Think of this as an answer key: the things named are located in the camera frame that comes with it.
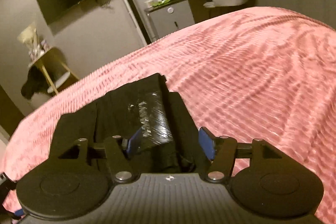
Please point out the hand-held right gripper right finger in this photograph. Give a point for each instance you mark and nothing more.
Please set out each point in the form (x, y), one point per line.
(206, 144)

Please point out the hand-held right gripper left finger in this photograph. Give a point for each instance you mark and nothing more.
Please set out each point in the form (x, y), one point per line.
(132, 144)

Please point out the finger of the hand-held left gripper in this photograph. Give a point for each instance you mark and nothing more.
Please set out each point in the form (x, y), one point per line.
(6, 179)

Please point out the black pants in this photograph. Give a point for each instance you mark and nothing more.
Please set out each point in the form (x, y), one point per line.
(115, 108)

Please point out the white round bin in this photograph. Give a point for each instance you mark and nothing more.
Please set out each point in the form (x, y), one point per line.
(39, 102)

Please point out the pink ribbed blanket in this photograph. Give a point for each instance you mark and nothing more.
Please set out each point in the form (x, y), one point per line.
(249, 69)

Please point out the black clothes heap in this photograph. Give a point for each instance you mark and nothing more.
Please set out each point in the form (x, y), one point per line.
(34, 83)

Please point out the round white wooden-legged side table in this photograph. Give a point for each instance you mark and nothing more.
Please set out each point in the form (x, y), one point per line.
(50, 56)

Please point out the grey bedside cabinet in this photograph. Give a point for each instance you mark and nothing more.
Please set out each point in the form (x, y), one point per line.
(170, 19)

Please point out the small pink boxes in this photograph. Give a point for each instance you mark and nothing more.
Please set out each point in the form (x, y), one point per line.
(44, 45)

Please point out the small white box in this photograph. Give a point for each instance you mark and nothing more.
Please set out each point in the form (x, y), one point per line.
(150, 3)

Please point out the cream wrapped bouquet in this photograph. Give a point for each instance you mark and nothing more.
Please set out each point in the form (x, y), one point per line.
(29, 39)

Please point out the green leafy item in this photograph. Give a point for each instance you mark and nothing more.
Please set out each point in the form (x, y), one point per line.
(161, 3)

